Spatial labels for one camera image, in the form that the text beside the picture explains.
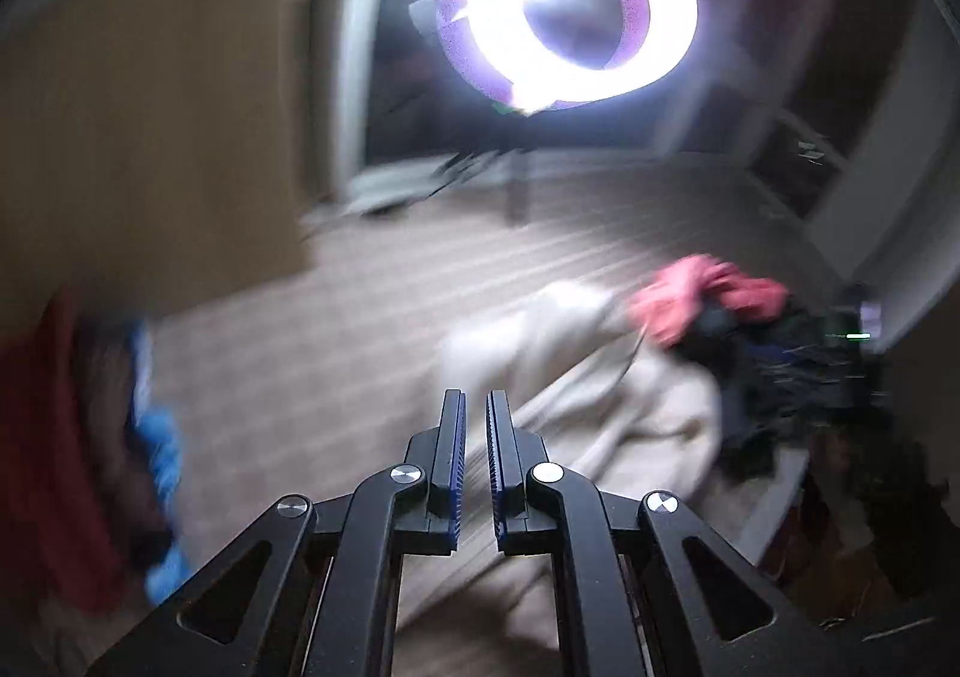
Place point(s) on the beige plaid table mat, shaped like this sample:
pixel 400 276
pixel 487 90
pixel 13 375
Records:
pixel 312 382

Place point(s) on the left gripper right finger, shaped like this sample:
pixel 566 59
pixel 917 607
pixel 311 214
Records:
pixel 642 587

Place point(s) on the light wooden board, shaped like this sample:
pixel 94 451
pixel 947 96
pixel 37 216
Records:
pixel 147 155

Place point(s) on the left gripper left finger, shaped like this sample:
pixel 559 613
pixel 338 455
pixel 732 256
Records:
pixel 311 587

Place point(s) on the cream knit sweater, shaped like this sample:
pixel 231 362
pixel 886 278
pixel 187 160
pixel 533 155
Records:
pixel 609 404

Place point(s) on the white ring light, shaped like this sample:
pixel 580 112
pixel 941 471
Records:
pixel 541 55

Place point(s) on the pink garment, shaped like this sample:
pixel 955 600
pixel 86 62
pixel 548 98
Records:
pixel 667 307

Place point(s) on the blue garment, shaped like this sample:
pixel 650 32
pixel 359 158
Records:
pixel 158 433

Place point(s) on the black garment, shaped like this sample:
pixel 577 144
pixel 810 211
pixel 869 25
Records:
pixel 780 384

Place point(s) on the black light tripod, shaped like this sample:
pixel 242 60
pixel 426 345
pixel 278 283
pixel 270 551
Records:
pixel 465 166

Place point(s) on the red garment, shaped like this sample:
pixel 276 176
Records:
pixel 55 537

